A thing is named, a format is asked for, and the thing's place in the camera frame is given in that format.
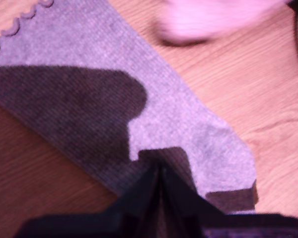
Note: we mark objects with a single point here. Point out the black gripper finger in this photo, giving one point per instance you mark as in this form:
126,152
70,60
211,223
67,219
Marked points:
139,198
183,203

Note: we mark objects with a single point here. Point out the grey sock with scalloped cuff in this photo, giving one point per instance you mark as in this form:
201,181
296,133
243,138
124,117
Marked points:
176,99

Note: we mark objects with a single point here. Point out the pink fluffy sock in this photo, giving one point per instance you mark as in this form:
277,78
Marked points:
213,17

